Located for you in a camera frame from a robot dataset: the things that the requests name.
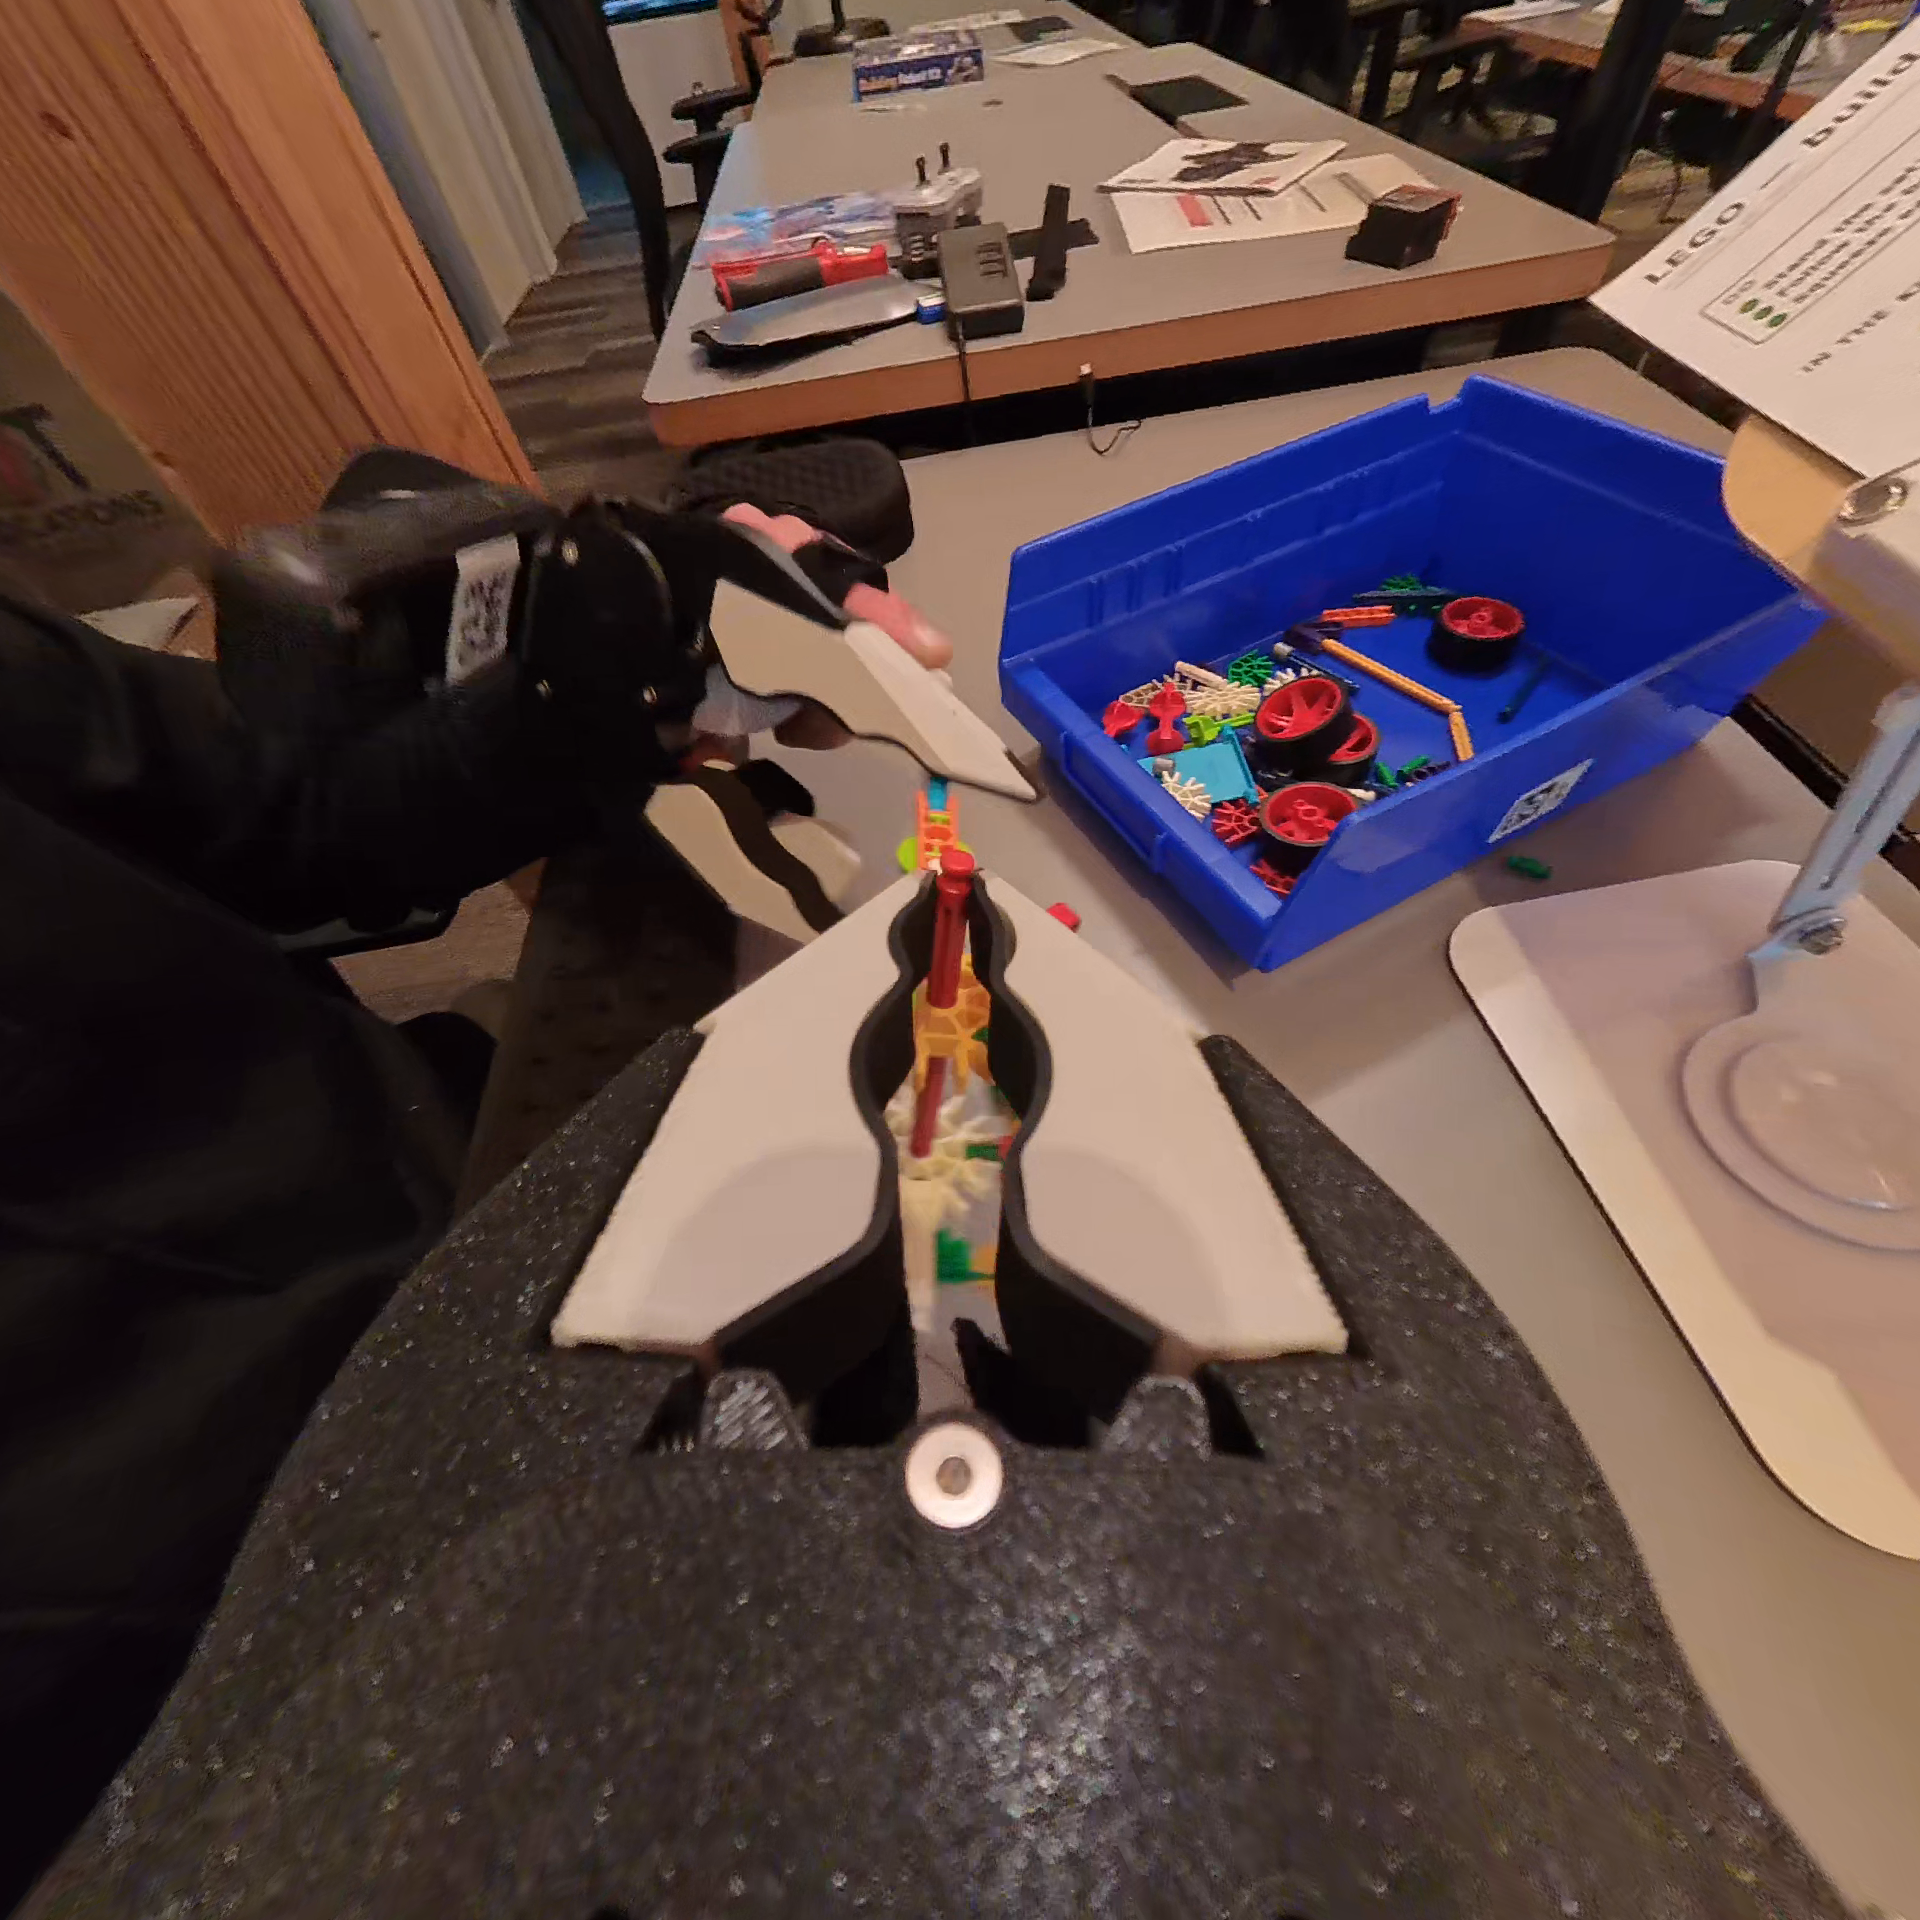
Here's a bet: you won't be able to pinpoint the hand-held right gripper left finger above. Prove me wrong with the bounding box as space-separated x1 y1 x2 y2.
548 872 936 1365

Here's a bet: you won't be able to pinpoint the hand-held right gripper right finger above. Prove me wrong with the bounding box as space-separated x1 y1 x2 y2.
971 872 1352 1368

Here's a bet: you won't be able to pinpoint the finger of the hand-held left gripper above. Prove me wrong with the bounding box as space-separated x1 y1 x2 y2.
709 575 1042 806
642 757 866 937

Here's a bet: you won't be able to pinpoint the colourful construction toy model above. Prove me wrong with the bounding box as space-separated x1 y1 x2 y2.
884 776 1040 1292

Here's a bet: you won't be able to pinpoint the blue parts bin with tag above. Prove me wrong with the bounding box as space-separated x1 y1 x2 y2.
998 372 1832 975

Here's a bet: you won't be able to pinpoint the person's left forearm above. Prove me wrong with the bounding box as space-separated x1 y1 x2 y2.
0 591 692 938

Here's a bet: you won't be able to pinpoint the person's left hand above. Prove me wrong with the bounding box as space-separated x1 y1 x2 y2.
717 502 957 752

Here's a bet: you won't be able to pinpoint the black flat sleeve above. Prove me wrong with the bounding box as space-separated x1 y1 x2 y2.
688 276 920 369

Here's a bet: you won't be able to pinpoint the black power adapter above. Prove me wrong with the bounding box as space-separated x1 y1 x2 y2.
936 220 1032 344

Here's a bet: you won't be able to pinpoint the white stand base board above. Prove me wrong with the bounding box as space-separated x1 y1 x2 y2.
1446 857 1920 1564

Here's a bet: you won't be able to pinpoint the neighbouring grey table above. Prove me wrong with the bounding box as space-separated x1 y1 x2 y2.
642 0 1618 449

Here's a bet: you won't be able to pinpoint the yellow toy rod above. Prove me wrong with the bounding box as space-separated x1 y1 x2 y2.
1318 634 1481 760

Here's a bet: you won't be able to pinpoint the small white device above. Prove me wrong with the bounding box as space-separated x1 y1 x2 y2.
896 141 986 250

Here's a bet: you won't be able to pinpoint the printed cardboard box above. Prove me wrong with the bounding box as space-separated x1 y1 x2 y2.
0 290 216 605

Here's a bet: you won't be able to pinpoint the wooden column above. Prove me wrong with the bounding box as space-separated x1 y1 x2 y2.
0 0 538 537

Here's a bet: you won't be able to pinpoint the papers on neighbouring table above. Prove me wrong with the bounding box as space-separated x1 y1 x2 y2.
1097 134 1443 255

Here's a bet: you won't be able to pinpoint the blue printed box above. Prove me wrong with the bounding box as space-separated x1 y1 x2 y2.
851 32 989 105

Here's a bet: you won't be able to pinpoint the small black box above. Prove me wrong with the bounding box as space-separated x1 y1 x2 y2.
1345 182 1465 272

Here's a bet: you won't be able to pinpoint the instruction sheet board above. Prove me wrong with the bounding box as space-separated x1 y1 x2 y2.
1588 0 1920 597

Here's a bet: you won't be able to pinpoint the black cable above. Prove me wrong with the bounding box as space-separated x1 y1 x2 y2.
955 335 1146 462

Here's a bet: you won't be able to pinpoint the red handled tool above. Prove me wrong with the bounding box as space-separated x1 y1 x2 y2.
706 238 892 310

